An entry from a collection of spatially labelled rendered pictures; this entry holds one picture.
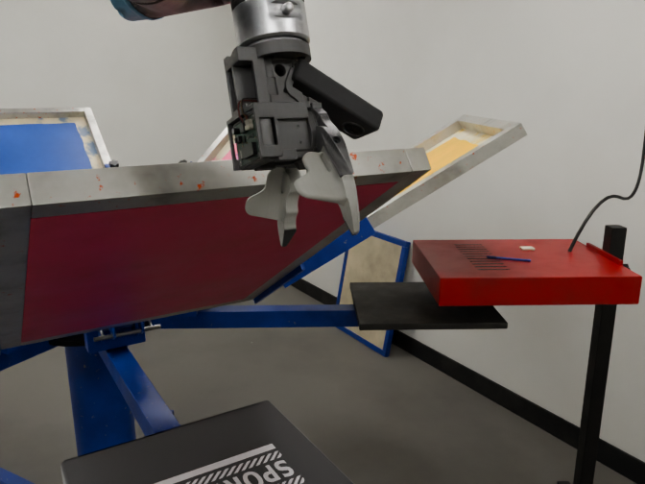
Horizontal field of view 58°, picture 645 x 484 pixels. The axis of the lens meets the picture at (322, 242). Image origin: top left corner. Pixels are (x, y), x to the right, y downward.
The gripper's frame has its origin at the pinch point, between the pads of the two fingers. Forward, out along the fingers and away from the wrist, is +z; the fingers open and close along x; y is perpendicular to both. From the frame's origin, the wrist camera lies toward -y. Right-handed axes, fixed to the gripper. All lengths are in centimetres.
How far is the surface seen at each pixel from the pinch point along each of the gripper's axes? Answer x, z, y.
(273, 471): -50, 41, -11
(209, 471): -56, 39, -1
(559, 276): -64, 21, -117
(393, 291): -116, 21, -94
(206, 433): -68, 36, -5
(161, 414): -85, 33, -1
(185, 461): -61, 38, 2
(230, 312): -133, 18, -39
